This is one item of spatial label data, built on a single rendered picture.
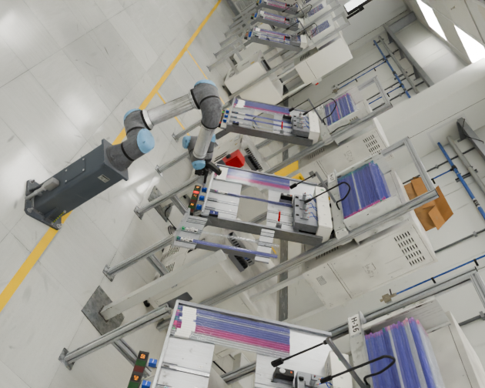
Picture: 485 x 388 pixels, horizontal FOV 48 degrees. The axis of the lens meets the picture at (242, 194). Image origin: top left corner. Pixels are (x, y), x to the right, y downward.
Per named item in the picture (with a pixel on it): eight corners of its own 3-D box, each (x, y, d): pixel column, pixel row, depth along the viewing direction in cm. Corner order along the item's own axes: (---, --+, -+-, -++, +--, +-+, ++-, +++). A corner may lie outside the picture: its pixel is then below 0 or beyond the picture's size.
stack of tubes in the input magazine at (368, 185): (343, 218, 306) (387, 196, 297) (336, 178, 351) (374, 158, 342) (354, 234, 310) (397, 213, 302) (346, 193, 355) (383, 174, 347)
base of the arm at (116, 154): (106, 162, 280) (121, 153, 276) (105, 142, 289) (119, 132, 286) (126, 176, 290) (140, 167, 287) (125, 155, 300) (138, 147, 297)
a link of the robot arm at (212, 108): (229, 112, 275) (207, 170, 313) (223, 97, 280) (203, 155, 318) (207, 113, 270) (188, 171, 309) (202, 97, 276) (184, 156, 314)
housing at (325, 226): (312, 245, 314) (319, 225, 307) (309, 204, 357) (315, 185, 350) (326, 248, 314) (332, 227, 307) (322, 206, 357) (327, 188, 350)
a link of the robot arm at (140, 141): (124, 155, 279) (144, 142, 274) (120, 135, 285) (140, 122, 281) (139, 163, 288) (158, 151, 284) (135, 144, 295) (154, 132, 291)
